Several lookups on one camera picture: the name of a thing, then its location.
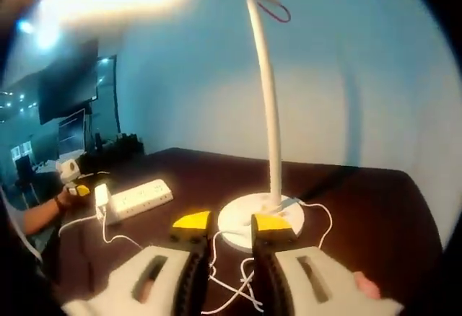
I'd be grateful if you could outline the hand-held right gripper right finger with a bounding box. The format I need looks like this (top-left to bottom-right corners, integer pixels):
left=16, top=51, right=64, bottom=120
left=250, top=213, right=407, bottom=316

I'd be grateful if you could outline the thin white lamp cable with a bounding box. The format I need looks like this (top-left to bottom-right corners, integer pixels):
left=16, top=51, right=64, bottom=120
left=95, top=196, right=333, bottom=316

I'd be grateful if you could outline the person's left hand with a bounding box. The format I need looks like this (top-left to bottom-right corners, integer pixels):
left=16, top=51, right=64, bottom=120
left=57, top=188, right=90, bottom=210

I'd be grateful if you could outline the large black wall monitor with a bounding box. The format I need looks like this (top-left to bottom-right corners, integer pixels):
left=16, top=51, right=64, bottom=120
left=38, top=40, right=99, bottom=126

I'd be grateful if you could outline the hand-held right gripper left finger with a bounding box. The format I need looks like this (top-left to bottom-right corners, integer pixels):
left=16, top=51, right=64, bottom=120
left=61, top=210, right=214, bottom=316

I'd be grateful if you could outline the white desk lamp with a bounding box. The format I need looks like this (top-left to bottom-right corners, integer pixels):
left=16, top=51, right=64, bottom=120
left=46, top=0, right=307, bottom=254

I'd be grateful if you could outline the thick white power strip cable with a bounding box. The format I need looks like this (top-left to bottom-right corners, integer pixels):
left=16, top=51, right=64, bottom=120
left=57, top=211, right=100, bottom=237

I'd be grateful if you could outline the dark office desk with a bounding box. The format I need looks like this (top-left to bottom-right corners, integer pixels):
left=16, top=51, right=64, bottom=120
left=84, top=131, right=147, bottom=157

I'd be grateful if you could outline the white chest device strap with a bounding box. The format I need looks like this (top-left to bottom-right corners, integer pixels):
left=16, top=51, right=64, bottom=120
left=0, top=185, right=44, bottom=265

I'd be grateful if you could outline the black partition frame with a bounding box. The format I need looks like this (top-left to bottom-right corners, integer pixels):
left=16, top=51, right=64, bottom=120
left=95, top=55, right=120, bottom=135

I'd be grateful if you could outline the person's right hand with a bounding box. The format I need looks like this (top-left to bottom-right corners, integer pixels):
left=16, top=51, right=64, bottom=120
left=352, top=271, right=383, bottom=299

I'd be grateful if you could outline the desk monitor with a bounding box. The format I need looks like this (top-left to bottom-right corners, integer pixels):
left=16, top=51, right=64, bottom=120
left=57, top=108, right=87, bottom=158

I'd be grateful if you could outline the white desk lamp plug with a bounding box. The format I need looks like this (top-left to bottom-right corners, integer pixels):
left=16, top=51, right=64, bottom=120
left=94, top=183, right=111, bottom=219

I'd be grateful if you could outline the white power strip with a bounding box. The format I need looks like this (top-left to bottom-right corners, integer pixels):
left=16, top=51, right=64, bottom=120
left=106, top=179, right=174, bottom=226

